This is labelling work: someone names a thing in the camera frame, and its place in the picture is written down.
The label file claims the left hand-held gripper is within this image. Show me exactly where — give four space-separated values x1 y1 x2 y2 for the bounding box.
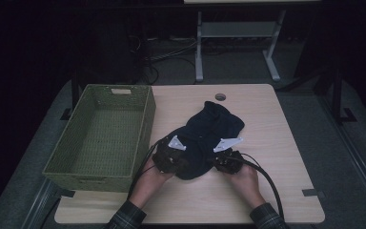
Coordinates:
152 135 191 175

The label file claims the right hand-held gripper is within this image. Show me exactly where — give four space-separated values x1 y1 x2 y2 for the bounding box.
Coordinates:
212 136 246 176

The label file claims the dark navy cloth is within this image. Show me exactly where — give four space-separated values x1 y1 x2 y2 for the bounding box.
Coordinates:
162 100 246 181

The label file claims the green woven basket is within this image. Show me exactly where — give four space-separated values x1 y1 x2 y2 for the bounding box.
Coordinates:
42 83 157 194

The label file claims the person's right hand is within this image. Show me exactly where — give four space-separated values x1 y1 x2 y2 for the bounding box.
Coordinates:
224 163 267 210

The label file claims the person's left hand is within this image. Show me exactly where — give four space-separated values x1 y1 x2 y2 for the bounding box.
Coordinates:
128 156 174 210

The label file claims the grey tape strip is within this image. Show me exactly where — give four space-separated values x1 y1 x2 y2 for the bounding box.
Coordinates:
301 188 326 198

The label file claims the black metal stand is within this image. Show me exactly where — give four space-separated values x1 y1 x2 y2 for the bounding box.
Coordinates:
328 65 358 126

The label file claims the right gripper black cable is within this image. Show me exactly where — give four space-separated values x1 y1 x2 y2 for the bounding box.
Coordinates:
226 152 286 221

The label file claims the black floor cable bundle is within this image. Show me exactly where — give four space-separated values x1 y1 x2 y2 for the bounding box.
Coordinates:
127 33 201 86

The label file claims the metal floor rail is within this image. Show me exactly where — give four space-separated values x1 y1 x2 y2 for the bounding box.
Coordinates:
317 94 366 220

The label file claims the white metal desk frame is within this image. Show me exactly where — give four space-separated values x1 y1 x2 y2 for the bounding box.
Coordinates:
183 0 322 83

